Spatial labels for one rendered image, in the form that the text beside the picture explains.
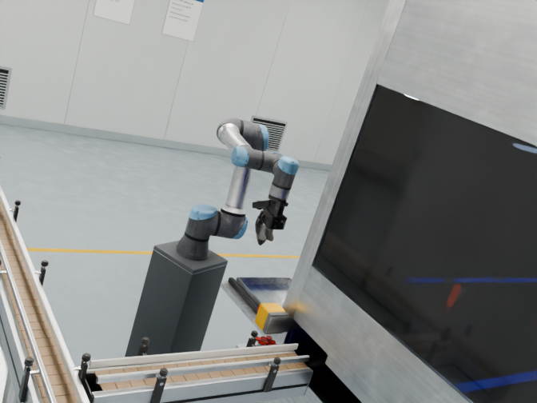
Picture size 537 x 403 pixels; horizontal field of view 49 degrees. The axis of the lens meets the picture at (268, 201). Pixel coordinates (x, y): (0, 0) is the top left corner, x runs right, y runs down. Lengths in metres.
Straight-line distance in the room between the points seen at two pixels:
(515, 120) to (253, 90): 6.52
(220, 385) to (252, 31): 6.27
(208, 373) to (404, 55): 1.03
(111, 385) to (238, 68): 6.32
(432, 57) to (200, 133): 6.16
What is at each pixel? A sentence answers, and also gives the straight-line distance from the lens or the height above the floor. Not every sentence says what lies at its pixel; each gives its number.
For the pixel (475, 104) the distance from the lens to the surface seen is 1.50.
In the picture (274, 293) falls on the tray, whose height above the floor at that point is 0.88.
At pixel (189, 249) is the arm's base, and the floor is 0.83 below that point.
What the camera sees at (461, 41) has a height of 1.97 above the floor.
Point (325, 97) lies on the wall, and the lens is 8.49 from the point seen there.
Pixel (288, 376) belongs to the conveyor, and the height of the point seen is 0.93.
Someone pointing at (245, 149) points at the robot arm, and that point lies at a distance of 2.21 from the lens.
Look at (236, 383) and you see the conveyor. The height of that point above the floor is 0.92.
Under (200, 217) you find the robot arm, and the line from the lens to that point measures 2.60.
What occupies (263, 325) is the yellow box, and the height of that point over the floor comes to 0.98.
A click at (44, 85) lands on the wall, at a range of 6.86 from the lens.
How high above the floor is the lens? 1.89
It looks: 17 degrees down
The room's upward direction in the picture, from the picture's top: 18 degrees clockwise
